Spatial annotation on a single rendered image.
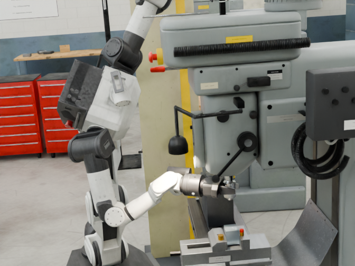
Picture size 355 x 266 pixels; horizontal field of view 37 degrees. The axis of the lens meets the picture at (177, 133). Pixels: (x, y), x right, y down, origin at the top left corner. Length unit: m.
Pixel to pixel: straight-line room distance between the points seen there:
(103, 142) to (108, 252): 0.85
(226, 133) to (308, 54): 0.39
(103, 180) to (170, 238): 2.01
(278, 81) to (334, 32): 9.85
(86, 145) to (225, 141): 0.55
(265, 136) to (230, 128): 0.13
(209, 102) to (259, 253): 0.64
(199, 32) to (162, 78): 1.91
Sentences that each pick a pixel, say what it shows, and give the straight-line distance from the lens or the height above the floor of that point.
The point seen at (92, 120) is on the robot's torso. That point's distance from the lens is 2.11.
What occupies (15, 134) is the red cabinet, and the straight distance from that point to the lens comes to 6.85.
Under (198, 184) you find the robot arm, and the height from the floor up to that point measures 1.26.
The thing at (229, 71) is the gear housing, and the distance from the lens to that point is 1.80.
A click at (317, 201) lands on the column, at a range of 2.24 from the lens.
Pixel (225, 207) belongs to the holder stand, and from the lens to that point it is 2.40.
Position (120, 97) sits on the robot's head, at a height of 1.60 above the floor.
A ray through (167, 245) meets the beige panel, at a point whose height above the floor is 0.13.
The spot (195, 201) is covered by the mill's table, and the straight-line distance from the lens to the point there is 2.69.
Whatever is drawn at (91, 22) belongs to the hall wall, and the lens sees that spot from 10.92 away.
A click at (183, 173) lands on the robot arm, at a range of 2.09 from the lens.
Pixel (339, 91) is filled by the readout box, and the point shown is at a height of 1.66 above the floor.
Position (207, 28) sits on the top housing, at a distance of 1.76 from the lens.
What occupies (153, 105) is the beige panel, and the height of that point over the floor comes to 1.20.
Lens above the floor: 2.00
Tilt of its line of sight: 16 degrees down
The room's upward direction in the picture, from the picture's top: 4 degrees counter-clockwise
